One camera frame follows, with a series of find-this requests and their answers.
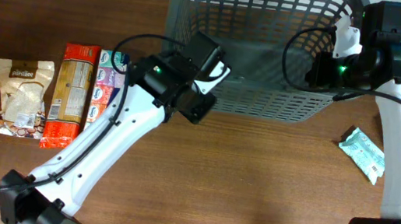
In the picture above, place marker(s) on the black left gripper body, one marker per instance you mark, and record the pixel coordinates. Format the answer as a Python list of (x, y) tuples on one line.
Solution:
[(203, 108)]

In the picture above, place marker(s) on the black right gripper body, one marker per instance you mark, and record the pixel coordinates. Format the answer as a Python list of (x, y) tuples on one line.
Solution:
[(329, 75)]

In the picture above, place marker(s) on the Kleenex tissue multipack box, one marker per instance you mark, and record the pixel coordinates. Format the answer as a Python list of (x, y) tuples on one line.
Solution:
[(107, 84)]

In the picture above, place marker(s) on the grey plastic basket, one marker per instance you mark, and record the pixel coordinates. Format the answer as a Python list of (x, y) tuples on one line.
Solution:
[(269, 44)]

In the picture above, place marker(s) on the orange red pasta packet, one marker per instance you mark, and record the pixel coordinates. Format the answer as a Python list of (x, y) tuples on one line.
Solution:
[(69, 98)]

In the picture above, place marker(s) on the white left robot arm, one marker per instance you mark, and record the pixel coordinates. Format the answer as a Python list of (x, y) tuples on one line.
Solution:
[(53, 192)]

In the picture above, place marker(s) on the light green wipes packet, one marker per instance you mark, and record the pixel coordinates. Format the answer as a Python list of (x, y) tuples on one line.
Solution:
[(366, 155)]

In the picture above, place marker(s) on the beige breadcrumb bag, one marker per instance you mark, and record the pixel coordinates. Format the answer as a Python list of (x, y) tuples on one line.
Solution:
[(23, 85)]

